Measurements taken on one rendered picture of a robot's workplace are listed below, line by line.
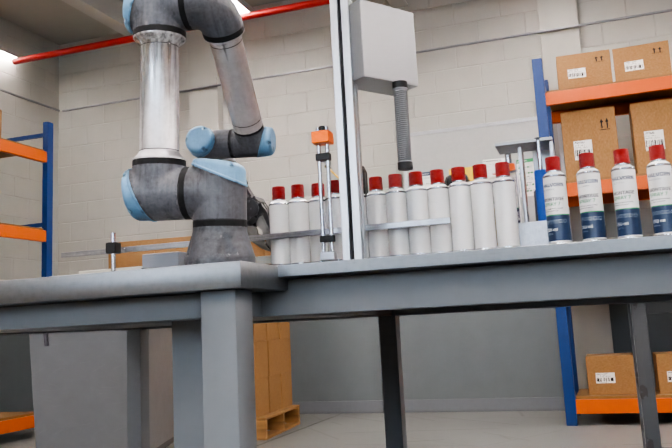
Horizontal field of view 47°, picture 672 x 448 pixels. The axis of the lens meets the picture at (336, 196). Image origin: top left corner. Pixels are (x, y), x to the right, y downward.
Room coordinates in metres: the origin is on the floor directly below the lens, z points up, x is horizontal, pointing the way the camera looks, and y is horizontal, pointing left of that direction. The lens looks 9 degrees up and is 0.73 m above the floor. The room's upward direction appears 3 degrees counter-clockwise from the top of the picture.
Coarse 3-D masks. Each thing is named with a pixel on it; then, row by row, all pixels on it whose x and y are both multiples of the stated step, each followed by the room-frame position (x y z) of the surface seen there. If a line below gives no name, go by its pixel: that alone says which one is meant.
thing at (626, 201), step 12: (624, 156) 1.71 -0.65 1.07; (612, 168) 1.72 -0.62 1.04; (624, 168) 1.70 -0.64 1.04; (612, 180) 1.72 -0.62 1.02; (624, 180) 1.70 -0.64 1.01; (624, 192) 1.70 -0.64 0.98; (636, 192) 1.70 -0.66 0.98; (624, 204) 1.70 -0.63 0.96; (636, 204) 1.70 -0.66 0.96; (624, 216) 1.70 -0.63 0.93; (636, 216) 1.70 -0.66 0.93; (624, 228) 1.70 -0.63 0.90; (636, 228) 1.70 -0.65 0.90
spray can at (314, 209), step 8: (312, 184) 1.94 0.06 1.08; (312, 192) 1.94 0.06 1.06; (312, 200) 1.93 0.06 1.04; (312, 208) 1.93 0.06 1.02; (312, 216) 1.93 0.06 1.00; (312, 224) 1.93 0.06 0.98; (312, 240) 1.94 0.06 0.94; (312, 248) 1.94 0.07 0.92; (320, 248) 1.93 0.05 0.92; (312, 256) 1.94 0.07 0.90
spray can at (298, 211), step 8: (296, 184) 1.94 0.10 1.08; (296, 192) 1.94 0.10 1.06; (296, 200) 1.93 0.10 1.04; (304, 200) 1.94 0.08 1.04; (288, 208) 1.95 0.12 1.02; (296, 208) 1.93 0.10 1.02; (304, 208) 1.93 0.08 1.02; (296, 216) 1.93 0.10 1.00; (304, 216) 1.93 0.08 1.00; (296, 224) 1.93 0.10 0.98; (304, 224) 1.93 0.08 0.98; (296, 240) 1.93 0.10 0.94; (304, 240) 1.93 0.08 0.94; (296, 248) 1.93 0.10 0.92; (304, 248) 1.93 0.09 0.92; (296, 256) 1.93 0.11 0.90; (304, 256) 1.93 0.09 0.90
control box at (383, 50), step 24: (360, 0) 1.71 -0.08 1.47; (360, 24) 1.72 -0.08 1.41; (384, 24) 1.76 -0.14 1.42; (408, 24) 1.80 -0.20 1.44; (360, 48) 1.72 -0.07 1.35; (384, 48) 1.75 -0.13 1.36; (408, 48) 1.80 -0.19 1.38; (360, 72) 1.72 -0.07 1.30; (384, 72) 1.75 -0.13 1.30; (408, 72) 1.80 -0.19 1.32
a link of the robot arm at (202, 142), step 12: (192, 132) 1.90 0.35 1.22; (204, 132) 1.89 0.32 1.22; (216, 132) 1.91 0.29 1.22; (228, 132) 1.91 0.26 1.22; (192, 144) 1.90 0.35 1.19; (204, 144) 1.89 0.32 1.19; (216, 144) 1.91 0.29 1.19; (204, 156) 1.92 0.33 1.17; (216, 156) 1.93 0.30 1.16; (228, 156) 1.93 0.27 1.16
